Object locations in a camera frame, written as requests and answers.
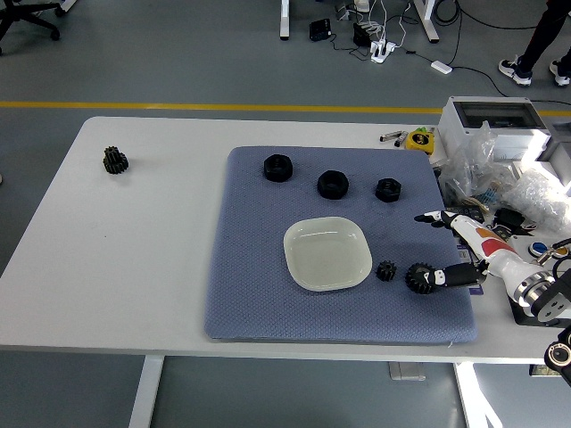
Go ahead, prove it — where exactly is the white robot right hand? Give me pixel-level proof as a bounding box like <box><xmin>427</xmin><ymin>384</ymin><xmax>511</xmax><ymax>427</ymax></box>
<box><xmin>413</xmin><ymin>210</ymin><xmax>540</xmax><ymax>292</ymax></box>

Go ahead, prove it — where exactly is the large black gear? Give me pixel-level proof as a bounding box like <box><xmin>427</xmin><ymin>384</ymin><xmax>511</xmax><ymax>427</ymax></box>
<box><xmin>404</xmin><ymin>262</ymin><xmax>436</xmax><ymax>296</ymax></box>

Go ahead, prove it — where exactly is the small black gear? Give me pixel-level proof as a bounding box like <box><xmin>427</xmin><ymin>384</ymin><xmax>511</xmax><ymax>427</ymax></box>
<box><xmin>377</xmin><ymin>260</ymin><xmax>399</xmax><ymax>283</ymax></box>

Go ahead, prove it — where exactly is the white push-button control box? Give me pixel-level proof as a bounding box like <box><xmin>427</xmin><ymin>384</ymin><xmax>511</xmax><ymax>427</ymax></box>
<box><xmin>510</xmin><ymin>231</ymin><xmax>571</xmax><ymax>268</ymax></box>

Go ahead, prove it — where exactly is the white open box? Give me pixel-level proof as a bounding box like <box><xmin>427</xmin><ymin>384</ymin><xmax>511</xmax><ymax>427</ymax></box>
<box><xmin>512</xmin><ymin>122</ymin><xmax>571</xmax><ymax>197</ymax></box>

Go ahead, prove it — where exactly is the small black hex nut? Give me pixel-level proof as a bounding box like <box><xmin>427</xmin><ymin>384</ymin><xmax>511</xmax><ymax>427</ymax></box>
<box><xmin>374</xmin><ymin>177</ymin><xmax>402</xmax><ymax>203</ymax></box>

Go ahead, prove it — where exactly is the medium black hex nut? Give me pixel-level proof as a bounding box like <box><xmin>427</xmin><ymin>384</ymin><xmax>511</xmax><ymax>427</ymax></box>
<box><xmin>317</xmin><ymin>169</ymin><xmax>349</xmax><ymax>201</ymax></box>

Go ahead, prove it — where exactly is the large black hex nut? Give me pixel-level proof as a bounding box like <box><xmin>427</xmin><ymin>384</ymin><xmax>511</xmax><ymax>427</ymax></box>
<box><xmin>261</xmin><ymin>153</ymin><xmax>294</xmax><ymax>183</ymax></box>

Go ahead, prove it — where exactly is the black box on floor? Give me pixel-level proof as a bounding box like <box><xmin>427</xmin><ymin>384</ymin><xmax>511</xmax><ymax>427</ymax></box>
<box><xmin>309</xmin><ymin>18</ymin><xmax>333</xmax><ymax>43</ymax></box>

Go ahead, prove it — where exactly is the black adapter block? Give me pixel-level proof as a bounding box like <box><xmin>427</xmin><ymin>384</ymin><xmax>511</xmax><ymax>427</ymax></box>
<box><xmin>493</xmin><ymin>208</ymin><xmax>530</xmax><ymax>233</ymax></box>

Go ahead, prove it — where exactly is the black digital display module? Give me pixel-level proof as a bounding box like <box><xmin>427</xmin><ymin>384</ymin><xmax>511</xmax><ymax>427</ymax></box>
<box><xmin>445</xmin><ymin>206</ymin><xmax>484</xmax><ymax>220</ymax></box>

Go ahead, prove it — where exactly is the bubble wrap sheet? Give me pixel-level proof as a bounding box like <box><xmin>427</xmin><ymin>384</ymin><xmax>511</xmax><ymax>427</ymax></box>
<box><xmin>508</xmin><ymin>171</ymin><xmax>571</xmax><ymax>233</ymax></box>

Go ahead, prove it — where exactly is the clear plastic bag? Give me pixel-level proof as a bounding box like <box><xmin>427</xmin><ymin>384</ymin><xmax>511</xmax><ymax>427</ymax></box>
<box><xmin>439</xmin><ymin>119</ymin><xmax>514</xmax><ymax>210</ymax></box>

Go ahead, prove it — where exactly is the yellow tape measure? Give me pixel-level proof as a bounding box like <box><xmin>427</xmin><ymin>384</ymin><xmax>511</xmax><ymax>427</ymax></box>
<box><xmin>404</xmin><ymin>128</ymin><xmax>436</xmax><ymax>155</ymax></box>

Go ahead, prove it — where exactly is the white table leg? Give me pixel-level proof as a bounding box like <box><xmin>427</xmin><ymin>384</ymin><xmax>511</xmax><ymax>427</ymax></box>
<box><xmin>454</xmin><ymin>361</ymin><xmax>503</xmax><ymax>428</ymax></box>
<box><xmin>128</xmin><ymin>356</ymin><xmax>164</xmax><ymax>428</ymax></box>

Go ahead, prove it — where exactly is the white square dish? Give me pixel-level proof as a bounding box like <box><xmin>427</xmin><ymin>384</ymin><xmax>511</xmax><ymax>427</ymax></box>
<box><xmin>283</xmin><ymin>216</ymin><xmax>374</xmax><ymax>293</ymax></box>

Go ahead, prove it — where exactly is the person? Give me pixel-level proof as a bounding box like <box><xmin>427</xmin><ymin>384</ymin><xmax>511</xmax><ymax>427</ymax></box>
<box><xmin>498</xmin><ymin>0</ymin><xmax>571</xmax><ymax>87</ymax></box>

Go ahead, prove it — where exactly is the white power strip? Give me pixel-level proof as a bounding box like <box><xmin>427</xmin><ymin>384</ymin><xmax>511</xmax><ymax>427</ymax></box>
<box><xmin>369</xmin><ymin>39</ymin><xmax>397</xmax><ymax>64</ymax></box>

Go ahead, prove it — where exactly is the white desk leg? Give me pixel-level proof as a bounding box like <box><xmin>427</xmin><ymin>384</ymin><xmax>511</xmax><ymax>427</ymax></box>
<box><xmin>279</xmin><ymin>0</ymin><xmax>293</xmax><ymax>42</ymax></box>
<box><xmin>412</xmin><ymin>0</ymin><xmax>443</xmax><ymax>44</ymax></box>

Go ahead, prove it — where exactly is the blue-grey textured mat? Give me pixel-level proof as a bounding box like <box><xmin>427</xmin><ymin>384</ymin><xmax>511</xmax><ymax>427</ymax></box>
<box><xmin>203</xmin><ymin>145</ymin><xmax>478</xmax><ymax>344</ymax></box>

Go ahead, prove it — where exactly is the black stepped double gear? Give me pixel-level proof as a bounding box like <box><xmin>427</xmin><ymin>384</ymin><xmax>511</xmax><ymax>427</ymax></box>
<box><xmin>103</xmin><ymin>145</ymin><xmax>129</xmax><ymax>176</ymax></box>

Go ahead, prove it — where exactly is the black office chair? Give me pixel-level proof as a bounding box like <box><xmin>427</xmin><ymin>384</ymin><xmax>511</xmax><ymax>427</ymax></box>
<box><xmin>0</xmin><ymin>0</ymin><xmax>64</xmax><ymax>55</ymax></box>

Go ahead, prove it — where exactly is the grey electrical enclosure box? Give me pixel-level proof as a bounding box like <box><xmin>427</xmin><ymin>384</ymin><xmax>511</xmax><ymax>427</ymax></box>
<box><xmin>439</xmin><ymin>95</ymin><xmax>553</xmax><ymax>166</ymax></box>

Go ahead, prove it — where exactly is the grey table control bracket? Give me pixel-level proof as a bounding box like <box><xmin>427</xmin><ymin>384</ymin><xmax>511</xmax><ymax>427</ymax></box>
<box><xmin>387</xmin><ymin>361</ymin><xmax>427</xmax><ymax>382</ymax></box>

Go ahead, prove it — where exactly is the black floor cable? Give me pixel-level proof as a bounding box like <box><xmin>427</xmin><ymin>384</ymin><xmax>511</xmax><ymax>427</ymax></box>
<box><xmin>450</xmin><ymin>65</ymin><xmax>509</xmax><ymax>98</ymax></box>

